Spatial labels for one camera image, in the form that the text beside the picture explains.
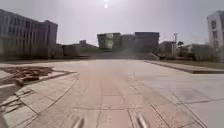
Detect wide stone stairs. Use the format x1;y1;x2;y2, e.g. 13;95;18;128
89;50;160;61

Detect grey stone slab plaza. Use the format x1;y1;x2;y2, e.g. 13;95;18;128
0;59;224;128

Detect dark block building complex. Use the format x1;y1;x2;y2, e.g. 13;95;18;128
96;31;161;53

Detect low building with sloped roof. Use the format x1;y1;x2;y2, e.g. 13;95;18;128
60;39;100;58

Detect small pale building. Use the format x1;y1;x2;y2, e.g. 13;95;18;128
158;40;175;55

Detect robot's own part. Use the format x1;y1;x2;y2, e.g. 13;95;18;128
72;116;86;128
136;113;150;128

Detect lamp pole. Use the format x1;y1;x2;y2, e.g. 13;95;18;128
173;32;179;56

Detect round-crowned tree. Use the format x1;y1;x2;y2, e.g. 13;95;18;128
176;40;185;51

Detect raised stone ledge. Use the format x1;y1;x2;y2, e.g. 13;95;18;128
143;59;224;75

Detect pile of loose paving stones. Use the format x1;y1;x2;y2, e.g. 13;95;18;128
2;65;55;87

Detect grey building with window rows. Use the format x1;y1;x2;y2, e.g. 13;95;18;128
0;8;59;60

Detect white tall building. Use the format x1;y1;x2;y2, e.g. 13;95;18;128
206;9;224;51

